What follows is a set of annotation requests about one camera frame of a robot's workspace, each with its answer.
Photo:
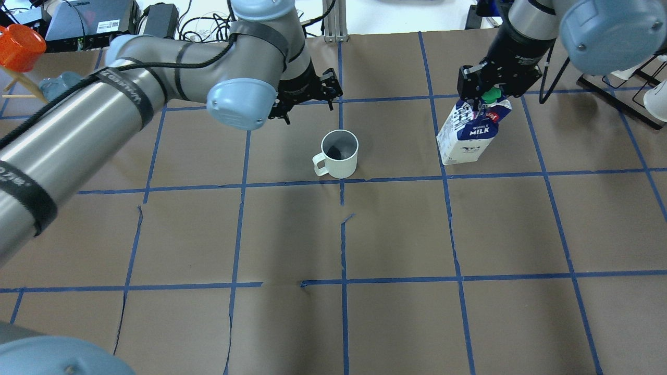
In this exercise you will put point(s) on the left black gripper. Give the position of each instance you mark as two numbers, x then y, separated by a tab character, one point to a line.
297	86

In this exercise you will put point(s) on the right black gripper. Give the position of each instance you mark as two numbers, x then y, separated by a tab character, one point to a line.
513	52

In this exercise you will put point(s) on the white ceramic mug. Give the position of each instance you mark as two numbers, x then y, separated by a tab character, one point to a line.
338	155

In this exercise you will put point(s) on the blue white milk carton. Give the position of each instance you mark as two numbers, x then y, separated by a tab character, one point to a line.
471	127

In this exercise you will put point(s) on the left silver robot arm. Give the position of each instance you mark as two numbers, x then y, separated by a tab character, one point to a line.
260	73

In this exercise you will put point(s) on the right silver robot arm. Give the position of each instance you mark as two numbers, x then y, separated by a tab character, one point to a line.
599	37

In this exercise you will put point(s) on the white cup on rack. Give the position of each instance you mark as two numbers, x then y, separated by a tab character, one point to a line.
654	101

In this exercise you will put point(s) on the blue grey cup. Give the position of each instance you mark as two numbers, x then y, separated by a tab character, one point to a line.
51	88

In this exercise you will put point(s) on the orange plastic cup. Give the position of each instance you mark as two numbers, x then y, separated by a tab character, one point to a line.
21	47

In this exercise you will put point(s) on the black power adapter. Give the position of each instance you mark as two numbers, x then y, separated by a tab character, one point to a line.
160	20

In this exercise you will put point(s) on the black electronics box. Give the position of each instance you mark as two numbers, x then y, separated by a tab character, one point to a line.
84	25

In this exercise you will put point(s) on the aluminium profile post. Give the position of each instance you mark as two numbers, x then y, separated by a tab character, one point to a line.
335	22

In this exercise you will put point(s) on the black wire rack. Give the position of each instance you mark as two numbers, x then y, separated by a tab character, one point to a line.
625	90

